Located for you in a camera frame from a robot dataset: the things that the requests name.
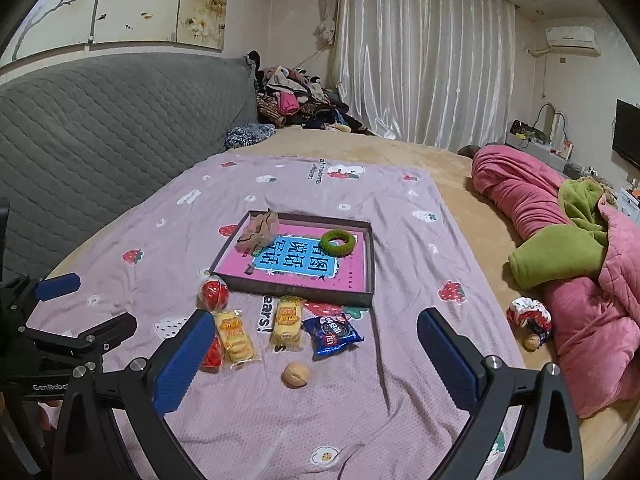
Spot blue cookie packet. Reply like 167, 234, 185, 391
302, 312, 365, 361

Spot red snack packet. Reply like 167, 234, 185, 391
199, 332, 224, 373
197, 272, 231, 311

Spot red and white cloth pouch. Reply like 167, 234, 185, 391
506, 296, 553, 346

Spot green fuzzy hair scrunchie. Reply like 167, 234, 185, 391
320, 228, 357, 257

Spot beige mesh hair scrunchie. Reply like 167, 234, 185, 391
235, 208, 280, 256

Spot blue patterned cloth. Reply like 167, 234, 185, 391
224, 122, 277, 150

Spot white curtain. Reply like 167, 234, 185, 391
330, 0, 517, 147

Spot white air conditioner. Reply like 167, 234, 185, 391
545, 26, 601, 58

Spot floral wall painting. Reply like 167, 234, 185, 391
0, 0, 229, 63

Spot pink quilt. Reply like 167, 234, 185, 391
470, 144, 640, 418

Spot purple strawberry printed blanket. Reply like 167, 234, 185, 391
27, 152, 526, 480

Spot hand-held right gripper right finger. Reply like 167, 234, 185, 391
416, 306, 586, 480

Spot yellow snack packet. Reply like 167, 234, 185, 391
269, 295, 307, 353
212, 308, 263, 370

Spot shallow tray with pink bottom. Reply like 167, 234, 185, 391
207, 210, 376, 309

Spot black television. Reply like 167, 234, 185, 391
612, 99, 640, 168

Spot pile of clothes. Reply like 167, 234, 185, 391
247, 50, 378, 136

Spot oval table mirror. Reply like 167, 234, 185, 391
536, 102, 568, 143

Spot person's left hand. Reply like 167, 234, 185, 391
39, 402, 65, 433

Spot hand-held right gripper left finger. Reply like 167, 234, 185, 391
52, 308, 217, 480

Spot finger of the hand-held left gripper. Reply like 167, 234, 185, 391
10, 272, 82, 322
19, 312, 139, 362

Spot green fleece blanket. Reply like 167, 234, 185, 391
508, 178, 618, 291

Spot cluttered grey desk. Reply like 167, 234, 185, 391
505, 120, 576, 163

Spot grey quilted sofa cover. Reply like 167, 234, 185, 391
0, 52, 261, 281

